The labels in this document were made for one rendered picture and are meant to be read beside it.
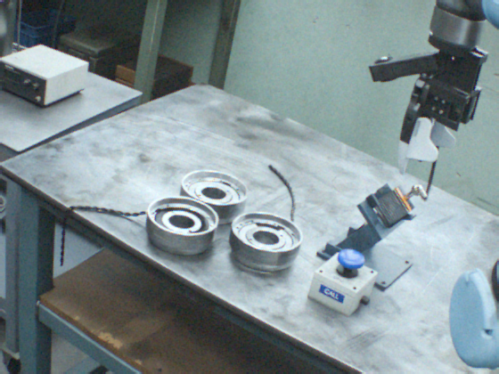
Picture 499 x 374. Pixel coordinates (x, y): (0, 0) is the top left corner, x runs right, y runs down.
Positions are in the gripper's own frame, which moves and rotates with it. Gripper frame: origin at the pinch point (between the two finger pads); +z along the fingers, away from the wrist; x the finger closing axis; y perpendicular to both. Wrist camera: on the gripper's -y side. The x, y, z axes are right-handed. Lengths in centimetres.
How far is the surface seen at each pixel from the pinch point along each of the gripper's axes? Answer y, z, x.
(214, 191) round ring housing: -27.7, 16.6, -6.6
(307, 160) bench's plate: -26.3, 19.1, 20.2
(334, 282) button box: 0.2, 14.2, -16.1
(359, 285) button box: 3.2, 14.1, -14.0
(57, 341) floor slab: -84, 99, 13
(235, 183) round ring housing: -26.0, 15.5, -3.5
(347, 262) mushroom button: 0.4, 11.5, -14.3
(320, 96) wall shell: -89, 61, 145
